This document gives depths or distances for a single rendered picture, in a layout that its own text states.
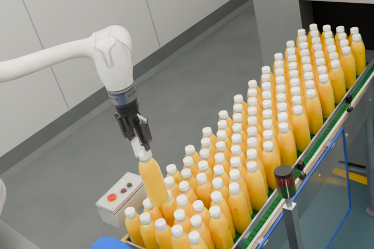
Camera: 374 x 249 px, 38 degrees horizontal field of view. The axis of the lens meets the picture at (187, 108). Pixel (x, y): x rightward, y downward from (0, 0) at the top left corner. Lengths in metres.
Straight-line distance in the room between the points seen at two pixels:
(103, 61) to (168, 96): 3.24
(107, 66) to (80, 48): 0.20
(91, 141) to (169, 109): 0.71
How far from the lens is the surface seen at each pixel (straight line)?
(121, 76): 1.66
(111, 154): 4.37
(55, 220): 3.99
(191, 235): 1.89
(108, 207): 2.14
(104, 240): 1.83
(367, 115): 2.90
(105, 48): 1.63
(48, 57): 1.78
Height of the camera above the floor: 2.45
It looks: 32 degrees down
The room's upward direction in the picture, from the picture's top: 16 degrees counter-clockwise
